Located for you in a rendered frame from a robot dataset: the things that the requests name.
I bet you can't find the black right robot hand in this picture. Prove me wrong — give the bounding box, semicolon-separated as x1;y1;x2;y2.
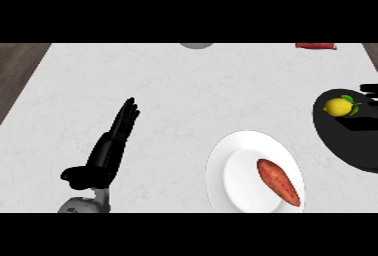
359;83;378;108

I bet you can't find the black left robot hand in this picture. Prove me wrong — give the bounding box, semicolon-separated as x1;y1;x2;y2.
59;96;142;191

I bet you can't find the yellow lemon with green leaves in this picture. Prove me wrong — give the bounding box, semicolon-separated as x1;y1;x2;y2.
322;94;363;118

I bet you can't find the black plate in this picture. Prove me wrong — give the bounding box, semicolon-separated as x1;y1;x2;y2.
312;88;378;174

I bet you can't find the white plate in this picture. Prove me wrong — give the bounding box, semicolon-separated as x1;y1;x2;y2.
205;130;306;214

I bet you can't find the red flat object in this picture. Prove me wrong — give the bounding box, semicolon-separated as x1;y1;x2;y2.
294;42;340;51

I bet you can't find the orange-red sweet potato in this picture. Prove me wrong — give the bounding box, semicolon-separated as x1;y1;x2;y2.
256;158;303;208

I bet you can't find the grey round object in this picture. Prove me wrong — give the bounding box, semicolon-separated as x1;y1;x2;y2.
179;42;216;50

